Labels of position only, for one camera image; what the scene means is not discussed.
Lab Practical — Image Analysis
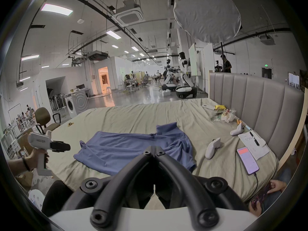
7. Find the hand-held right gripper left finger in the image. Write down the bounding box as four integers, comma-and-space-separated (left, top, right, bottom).
80, 147, 154, 230

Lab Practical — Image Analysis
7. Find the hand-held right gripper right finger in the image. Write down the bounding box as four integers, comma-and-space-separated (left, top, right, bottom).
154, 148, 228, 228

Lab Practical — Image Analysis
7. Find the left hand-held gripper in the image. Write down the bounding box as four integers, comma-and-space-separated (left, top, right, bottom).
27, 130, 71, 176

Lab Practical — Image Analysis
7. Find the person's left hand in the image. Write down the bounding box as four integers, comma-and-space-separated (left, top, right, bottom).
24, 149, 49, 172

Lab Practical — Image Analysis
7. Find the blue shirt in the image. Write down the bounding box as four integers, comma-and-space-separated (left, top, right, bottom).
73, 122, 196, 176

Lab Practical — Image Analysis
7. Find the brown office chair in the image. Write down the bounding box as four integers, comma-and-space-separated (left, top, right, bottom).
35, 107, 61, 134

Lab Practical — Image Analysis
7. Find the brown carton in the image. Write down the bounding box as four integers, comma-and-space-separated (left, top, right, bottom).
17, 129, 36, 154

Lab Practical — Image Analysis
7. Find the white washing machine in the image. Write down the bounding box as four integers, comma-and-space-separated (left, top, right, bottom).
64, 90, 89, 118

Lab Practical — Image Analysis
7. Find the white hand controller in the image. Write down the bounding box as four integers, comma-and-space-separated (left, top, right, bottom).
230, 124, 244, 136
205, 138, 221, 159

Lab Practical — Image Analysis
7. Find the group of people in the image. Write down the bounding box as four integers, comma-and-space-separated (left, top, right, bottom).
16, 105, 36, 132

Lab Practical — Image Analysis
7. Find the bed with beige sheet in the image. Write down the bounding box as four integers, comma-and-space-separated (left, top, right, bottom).
47, 98, 279, 201

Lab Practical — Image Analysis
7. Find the phone with red screen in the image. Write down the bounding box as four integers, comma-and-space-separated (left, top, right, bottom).
236, 146, 260, 175

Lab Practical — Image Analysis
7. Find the clear plastic snack bag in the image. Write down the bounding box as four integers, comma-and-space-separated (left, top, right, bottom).
212, 108, 237, 123

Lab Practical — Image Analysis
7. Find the white paper notebook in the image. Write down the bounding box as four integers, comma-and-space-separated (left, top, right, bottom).
238, 131, 270, 161

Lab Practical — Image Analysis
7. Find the black pen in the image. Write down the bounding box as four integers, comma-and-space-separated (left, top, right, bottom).
249, 131, 260, 146

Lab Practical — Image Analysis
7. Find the black and white humanoid robot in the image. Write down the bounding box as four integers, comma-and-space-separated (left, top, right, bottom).
162, 59, 177, 92
175, 52, 198, 99

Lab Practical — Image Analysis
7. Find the grey padded headboard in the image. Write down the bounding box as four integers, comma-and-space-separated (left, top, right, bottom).
208, 72, 305, 168

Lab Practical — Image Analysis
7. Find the round white softbox lamp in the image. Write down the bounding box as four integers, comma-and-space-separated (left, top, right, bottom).
173, 0, 242, 57

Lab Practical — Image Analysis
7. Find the black phone cable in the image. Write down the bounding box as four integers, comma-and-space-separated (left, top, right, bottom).
251, 173, 259, 195

